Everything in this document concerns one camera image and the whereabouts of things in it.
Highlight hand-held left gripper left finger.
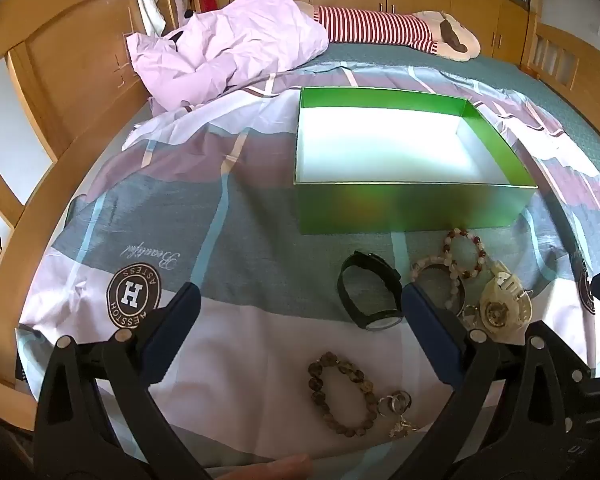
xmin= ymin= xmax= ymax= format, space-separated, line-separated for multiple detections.
xmin=32 ymin=282 xmax=202 ymax=480

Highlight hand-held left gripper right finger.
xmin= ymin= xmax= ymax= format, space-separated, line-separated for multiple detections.
xmin=401 ymin=282 xmax=593 ymax=480

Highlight silver bangle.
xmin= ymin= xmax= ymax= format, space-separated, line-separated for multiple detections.
xmin=414 ymin=265 xmax=467 ymax=317

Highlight pink white bead bracelet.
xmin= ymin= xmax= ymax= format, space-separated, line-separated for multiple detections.
xmin=410 ymin=255 xmax=463 ymax=311

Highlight white wristwatch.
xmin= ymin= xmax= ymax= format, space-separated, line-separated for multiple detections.
xmin=462 ymin=260 xmax=534 ymax=346

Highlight red white bead bracelet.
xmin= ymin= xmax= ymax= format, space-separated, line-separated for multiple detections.
xmin=442 ymin=228 xmax=489 ymax=282

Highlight black wristwatch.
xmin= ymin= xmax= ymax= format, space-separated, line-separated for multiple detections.
xmin=337 ymin=251 xmax=405 ymax=332

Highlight small gold ornament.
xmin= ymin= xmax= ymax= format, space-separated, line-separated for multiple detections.
xmin=389 ymin=419 xmax=420 ymax=439

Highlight green cardboard box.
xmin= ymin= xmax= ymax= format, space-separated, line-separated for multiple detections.
xmin=293 ymin=86 xmax=539 ymax=235

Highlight brown bead bracelet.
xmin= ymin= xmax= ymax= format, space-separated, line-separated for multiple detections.
xmin=308 ymin=352 xmax=379 ymax=437

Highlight person's left hand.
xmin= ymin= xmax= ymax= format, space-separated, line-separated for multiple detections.
xmin=215 ymin=454 xmax=314 ymax=480

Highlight wooden slatted bed board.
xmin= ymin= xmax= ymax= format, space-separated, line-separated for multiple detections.
xmin=522 ymin=12 xmax=600 ymax=147

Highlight pink quilt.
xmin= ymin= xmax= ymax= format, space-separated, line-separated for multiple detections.
xmin=126 ymin=0 xmax=329 ymax=111

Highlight striped plush toy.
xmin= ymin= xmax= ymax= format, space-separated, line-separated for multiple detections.
xmin=300 ymin=4 xmax=482 ymax=63

